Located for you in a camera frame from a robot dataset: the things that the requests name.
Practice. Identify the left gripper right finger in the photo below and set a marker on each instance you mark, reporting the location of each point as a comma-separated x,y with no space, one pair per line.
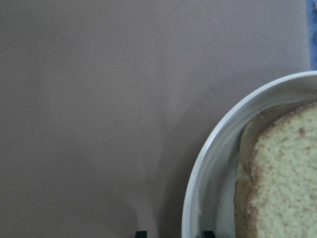
208,234

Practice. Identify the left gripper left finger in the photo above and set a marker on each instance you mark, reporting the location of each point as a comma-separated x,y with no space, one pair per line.
141,234

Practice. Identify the white round plate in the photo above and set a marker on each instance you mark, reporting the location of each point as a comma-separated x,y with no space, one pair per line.
208,203

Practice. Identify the bread slice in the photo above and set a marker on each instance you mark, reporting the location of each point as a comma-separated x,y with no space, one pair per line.
276,176

